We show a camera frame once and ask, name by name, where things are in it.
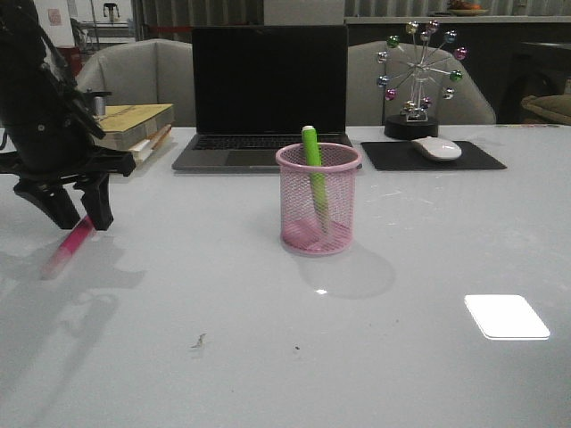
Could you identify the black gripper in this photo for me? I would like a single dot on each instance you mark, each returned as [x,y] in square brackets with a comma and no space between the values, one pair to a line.
[52,134]

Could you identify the pink highlighter pen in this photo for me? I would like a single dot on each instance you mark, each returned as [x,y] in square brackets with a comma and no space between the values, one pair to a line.
[67,249]

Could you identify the green highlighter pen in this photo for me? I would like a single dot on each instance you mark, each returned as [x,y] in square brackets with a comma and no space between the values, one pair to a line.
[317,179]

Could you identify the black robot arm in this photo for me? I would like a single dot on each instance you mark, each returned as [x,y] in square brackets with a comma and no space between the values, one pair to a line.
[29,59]

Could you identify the pink mesh pen holder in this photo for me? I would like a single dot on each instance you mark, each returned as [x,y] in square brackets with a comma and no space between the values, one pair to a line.
[300,227]

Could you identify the yellow bottom book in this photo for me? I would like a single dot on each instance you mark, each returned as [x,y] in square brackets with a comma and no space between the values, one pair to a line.
[156,154]

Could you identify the white middle book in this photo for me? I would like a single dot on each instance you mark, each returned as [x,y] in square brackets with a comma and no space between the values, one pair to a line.
[145,148]

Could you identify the red bin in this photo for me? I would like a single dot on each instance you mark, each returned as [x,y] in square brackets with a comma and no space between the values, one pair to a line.
[73,57]

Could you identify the grey armchair left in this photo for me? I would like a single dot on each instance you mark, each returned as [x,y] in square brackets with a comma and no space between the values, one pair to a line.
[145,72]

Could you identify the grey armchair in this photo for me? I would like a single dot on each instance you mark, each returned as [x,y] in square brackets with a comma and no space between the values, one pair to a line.
[145,72]
[461,103]

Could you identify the red barrier belt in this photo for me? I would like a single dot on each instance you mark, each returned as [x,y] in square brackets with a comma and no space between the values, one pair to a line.
[167,29]

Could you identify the grey open laptop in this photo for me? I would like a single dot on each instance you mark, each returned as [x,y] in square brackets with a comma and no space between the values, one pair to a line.
[256,87]

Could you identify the black mouse pad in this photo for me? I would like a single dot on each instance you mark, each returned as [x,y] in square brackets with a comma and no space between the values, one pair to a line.
[404,156]

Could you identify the ferris wheel desk toy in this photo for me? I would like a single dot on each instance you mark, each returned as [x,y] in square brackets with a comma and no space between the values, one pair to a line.
[408,73]

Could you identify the grey armchair right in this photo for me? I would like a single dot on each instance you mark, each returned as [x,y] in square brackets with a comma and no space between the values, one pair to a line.
[461,103]

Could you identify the white computer mouse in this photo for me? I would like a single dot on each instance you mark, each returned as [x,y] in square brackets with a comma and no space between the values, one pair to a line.
[436,148]

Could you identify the fruit bowl on counter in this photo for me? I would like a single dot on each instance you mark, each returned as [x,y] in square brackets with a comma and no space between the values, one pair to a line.
[465,8]

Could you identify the beige cushion at right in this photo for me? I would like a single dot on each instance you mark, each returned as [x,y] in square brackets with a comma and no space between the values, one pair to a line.
[554,108]

